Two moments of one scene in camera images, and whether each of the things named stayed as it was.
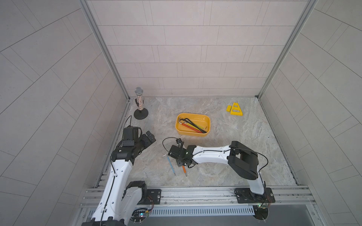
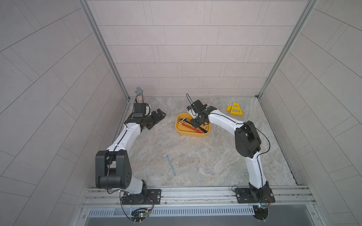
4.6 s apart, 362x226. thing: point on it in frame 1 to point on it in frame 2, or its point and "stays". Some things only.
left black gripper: x=146 y=141 to x=155 y=119
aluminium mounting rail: x=295 y=196 stays
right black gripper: x=177 y=162 to x=194 y=123
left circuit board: x=139 y=215 stays
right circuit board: x=261 y=211 stays
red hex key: x=190 y=127 stays
